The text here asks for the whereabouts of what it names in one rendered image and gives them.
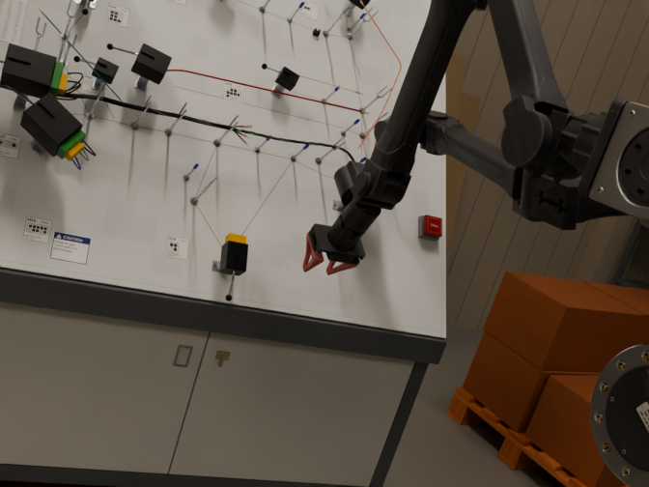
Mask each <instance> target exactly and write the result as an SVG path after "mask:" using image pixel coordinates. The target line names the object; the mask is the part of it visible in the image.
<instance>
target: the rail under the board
mask: <svg viewBox="0 0 649 487"><path fill-rule="evenodd" d="M0 301H1V302H8V303H15V304H22V305H29V306H36V307H42V308H49V309H56V310H63V311H69V312H76V313H83V314H90V315H97V316H103V317H109V318H116V319H123V320H130V321H136V322H143V323H150V324H157V325H164V326H170V327H177V328H184V329H197V330H203V331H210V332H217V333H224V334H231V335H237V336H244V337H251V338H258V339H265V340H271V341H278V342H285V343H292V344H298V345H305V346H312V347H318V348H325V349H331V350H338V351H345V352H352V353H359V354H365V355H372V356H379V357H386V358H398V359H405V360H412V361H419V362H426V363H432V364H439V362H440V359H441V356H442V354H443V351H444V348H445V346H446V343H447V342H446V341H445V340H444V339H441V338H435V337H430V336H423V335H417V334H411V333H405V332H398V331H393V330H387V329H375V328H369V327H363V326H358V325H351V324H345V323H339V322H333V321H327V320H321V319H315V318H309V317H303V316H297V315H291V314H285V313H279V312H272V311H266V310H261V309H255V308H248V307H242V306H236V305H231V304H224V303H218V302H212V301H200V300H195V299H189V298H183V297H176V296H170V295H164V294H159V293H152V292H146V291H140V290H134V289H128V288H122V287H116V286H110V285H104V284H97V283H92V282H86V281H80V280H73V279H67V278H62V277H56V276H49V275H43V274H37V273H31V272H20V271H14V270H8V269H1V268H0Z"/></svg>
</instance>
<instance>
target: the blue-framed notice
mask: <svg viewBox="0 0 649 487"><path fill-rule="evenodd" d="M91 240H92V238H87V237H82V236H77V235H73V234H68V233H63V232H58V231H54V234H53V240H52V245H51V249H50V254H49V259H53V260H58V261H64V262H69V263H74V264H79V265H85V266H87V263H88V257H89V251H90V245H91Z"/></svg>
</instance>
